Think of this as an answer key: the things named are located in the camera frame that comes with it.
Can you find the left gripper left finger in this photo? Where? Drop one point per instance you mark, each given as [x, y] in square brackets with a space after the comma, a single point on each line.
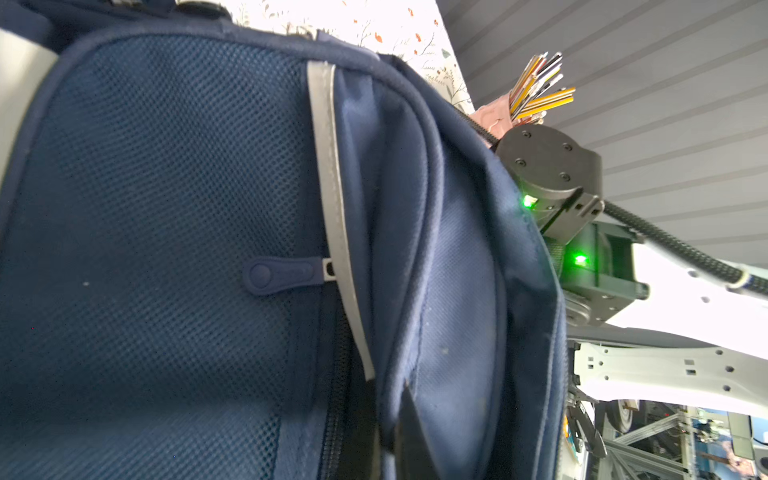
[359, 443]

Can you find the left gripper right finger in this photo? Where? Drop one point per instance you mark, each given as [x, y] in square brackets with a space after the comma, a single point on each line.
[413, 458]

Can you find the navy blue student backpack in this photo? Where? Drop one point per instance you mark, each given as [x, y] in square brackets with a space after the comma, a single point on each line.
[209, 232]

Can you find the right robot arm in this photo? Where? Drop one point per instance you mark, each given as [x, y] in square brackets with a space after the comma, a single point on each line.
[651, 317]

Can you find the pink pencil cup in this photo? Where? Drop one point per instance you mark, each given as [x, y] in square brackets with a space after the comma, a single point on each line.
[494, 117]

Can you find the bundle of coloured pencils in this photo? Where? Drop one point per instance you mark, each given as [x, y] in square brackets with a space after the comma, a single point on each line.
[538, 90]

